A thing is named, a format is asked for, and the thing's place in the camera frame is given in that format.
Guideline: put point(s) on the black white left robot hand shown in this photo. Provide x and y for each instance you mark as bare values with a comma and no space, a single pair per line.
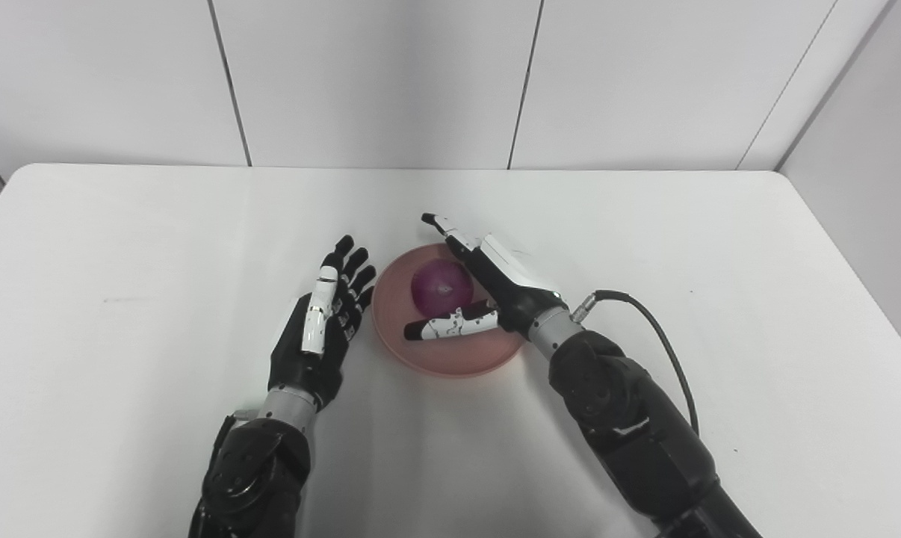
301,370

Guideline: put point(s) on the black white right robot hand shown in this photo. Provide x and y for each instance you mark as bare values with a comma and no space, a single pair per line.
518,299

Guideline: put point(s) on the purple red onion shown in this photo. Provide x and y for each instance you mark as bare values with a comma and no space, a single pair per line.
439,288

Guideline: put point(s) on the pink round plate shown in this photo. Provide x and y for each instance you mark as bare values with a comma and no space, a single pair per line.
458,355

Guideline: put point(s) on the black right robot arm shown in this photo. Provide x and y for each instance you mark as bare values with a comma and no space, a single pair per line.
630,418

